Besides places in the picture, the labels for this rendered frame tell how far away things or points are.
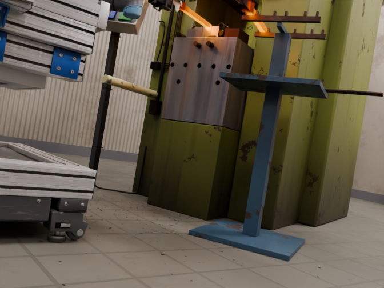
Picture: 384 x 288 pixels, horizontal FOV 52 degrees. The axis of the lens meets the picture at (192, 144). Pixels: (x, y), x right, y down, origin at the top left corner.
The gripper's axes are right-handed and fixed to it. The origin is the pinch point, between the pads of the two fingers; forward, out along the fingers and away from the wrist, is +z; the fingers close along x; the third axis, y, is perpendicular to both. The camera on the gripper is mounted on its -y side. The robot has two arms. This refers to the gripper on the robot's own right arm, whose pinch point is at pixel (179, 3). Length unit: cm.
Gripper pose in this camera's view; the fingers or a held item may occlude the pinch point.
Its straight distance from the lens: 199.6
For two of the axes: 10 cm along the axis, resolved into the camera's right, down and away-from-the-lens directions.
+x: 8.4, 1.3, -5.3
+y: -1.7, 9.9, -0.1
